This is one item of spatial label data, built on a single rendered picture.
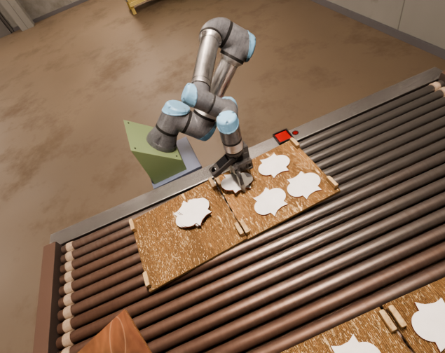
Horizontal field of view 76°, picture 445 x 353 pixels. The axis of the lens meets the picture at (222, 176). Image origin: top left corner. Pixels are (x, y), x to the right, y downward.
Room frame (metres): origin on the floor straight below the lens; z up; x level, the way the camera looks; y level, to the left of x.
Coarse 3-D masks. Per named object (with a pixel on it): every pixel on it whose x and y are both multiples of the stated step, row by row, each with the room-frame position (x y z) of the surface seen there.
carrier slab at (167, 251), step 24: (192, 192) 0.83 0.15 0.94; (216, 192) 0.78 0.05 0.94; (144, 216) 0.80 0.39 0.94; (168, 216) 0.75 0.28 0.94; (216, 216) 0.66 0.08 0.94; (144, 240) 0.68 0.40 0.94; (168, 240) 0.63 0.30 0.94; (192, 240) 0.59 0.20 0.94; (216, 240) 0.56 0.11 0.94; (240, 240) 0.52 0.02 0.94; (144, 264) 0.57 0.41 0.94; (168, 264) 0.53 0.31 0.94; (192, 264) 0.50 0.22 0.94
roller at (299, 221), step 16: (432, 160) 0.55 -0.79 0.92; (400, 176) 0.53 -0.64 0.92; (352, 192) 0.55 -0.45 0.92; (368, 192) 0.52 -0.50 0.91; (320, 208) 0.53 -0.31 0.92; (336, 208) 0.51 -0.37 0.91; (288, 224) 0.52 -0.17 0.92; (304, 224) 0.50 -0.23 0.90; (256, 240) 0.50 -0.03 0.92; (224, 256) 0.49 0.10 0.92; (192, 272) 0.48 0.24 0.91; (144, 288) 0.49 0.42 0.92; (160, 288) 0.47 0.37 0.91; (112, 304) 0.47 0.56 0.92; (128, 304) 0.46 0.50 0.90; (64, 320) 0.48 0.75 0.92; (80, 320) 0.46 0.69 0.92
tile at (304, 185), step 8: (296, 176) 0.69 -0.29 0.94; (304, 176) 0.68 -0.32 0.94; (312, 176) 0.66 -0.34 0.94; (296, 184) 0.66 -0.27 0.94; (304, 184) 0.64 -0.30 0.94; (312, 184) 0.63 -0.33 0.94; (288, 192) 0.64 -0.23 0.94; (296, 192) 0.62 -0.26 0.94; (304, 192) 0.61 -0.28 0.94; (312, 192) 0.60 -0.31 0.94
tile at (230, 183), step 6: (228, 174) 0.83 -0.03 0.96; (234, 174) 0.82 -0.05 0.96; (246, 174) 0.80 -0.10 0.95; (222, 180) 0.80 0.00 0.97; (228, 180) 0.79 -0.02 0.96; (234, 180) 0.78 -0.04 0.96; (222, 186) 0.76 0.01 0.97; (228, 186) 0.76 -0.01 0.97; (234, 186) 0.75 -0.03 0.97; (246, 186) 0.73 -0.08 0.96; (234, 192) 0.72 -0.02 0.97
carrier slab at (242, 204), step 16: (288, 144) 0.89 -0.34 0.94; (256, 160) 0.86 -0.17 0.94; (304, 160) 0.76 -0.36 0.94; (256, 176) 0.78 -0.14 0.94; (272, 176) 0.75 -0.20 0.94; (288, 176) 0.71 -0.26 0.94; (320, 176) 0.65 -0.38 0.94; (224, 192) 0.76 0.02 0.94; (240, 192) 0.73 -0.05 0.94; (256, 192) 0.70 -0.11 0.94; (320, 192) 0.59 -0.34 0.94; (336, 192) 0.56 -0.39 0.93; (240, 208) 0.65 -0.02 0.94; (288, 208) 0.57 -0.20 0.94; (304, 208) 0.55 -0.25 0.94; (256, 224) 0.56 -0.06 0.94; (272, 224) 0.53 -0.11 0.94
